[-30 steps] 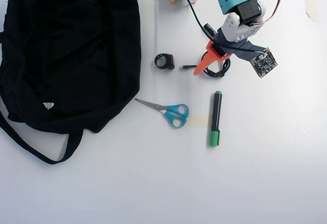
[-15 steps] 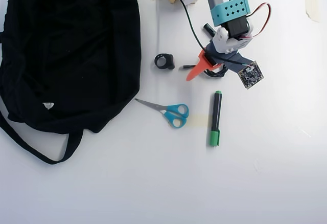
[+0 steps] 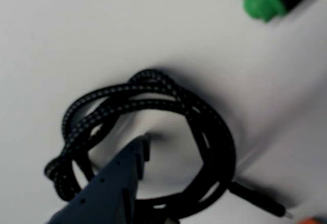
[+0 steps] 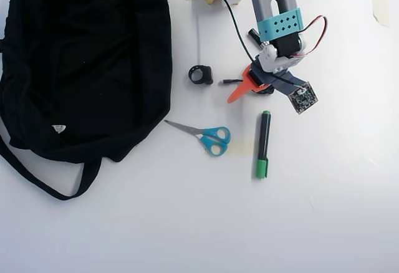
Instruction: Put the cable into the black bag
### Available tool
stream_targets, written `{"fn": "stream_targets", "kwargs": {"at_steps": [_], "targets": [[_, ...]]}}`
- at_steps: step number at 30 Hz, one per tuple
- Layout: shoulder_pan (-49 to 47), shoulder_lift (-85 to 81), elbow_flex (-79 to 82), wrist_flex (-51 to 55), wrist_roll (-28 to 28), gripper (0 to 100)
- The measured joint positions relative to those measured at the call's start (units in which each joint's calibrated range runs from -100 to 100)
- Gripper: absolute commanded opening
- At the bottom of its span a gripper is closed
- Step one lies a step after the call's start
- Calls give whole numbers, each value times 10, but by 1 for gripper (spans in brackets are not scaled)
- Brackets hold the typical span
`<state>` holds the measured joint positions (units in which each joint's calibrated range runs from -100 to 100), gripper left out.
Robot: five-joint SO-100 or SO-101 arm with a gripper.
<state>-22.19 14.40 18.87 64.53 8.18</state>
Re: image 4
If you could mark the blue grey gripper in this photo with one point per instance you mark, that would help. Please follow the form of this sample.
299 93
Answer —
245 80

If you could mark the black fabric bag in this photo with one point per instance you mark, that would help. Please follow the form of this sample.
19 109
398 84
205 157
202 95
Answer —
78 67

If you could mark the green black marker pen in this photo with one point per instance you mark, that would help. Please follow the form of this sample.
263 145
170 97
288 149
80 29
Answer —
263 136

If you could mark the black AA battery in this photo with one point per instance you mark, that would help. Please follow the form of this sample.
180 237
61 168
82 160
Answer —
254 34

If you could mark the small camera circuit board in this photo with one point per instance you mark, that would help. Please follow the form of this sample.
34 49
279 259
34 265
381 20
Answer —
302 98

